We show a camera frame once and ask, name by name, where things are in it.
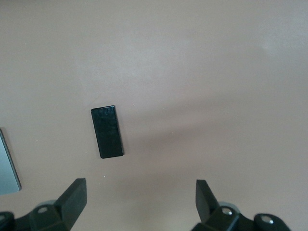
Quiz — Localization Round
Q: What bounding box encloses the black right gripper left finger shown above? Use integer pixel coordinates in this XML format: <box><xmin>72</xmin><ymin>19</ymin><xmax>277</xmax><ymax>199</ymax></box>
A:
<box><xmin>0</xmin><ymin>178</ymin><xmax>88</xmax><ymax>231</ymax></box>

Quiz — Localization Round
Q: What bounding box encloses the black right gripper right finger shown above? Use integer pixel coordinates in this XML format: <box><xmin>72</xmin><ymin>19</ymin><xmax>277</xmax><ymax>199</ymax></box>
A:
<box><xmin>192</xmin><ymin>179</ymin><xmax>292</xmax><ymax>231</ymax></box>

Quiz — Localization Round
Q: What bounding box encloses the black smartphone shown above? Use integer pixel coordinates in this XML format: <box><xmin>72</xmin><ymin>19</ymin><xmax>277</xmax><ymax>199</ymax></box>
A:
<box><xmin>90</xmin><ymin>104</ymin><xmax>125</xmax><ymax>159</ymax></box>

